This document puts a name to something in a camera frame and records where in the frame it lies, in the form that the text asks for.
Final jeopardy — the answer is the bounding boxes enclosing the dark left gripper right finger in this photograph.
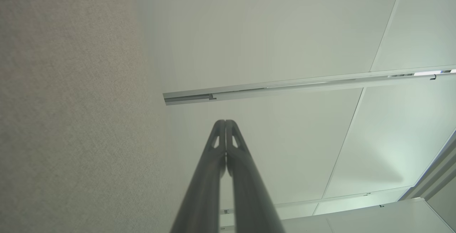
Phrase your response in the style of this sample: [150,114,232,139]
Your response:
[225,119,286,233]

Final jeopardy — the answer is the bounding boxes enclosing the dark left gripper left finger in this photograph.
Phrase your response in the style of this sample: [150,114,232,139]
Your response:
[170,119,227,233]

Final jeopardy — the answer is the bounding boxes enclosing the thin white panel joint rail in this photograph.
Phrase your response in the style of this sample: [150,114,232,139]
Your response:
[219,186,410,216]

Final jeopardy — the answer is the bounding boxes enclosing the grey metal partition post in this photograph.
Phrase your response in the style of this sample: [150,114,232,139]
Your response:
[163,64,456,106]

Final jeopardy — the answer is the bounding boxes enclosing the grey metal frame bar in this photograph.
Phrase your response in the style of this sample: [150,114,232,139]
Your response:
[397,130,456,202]

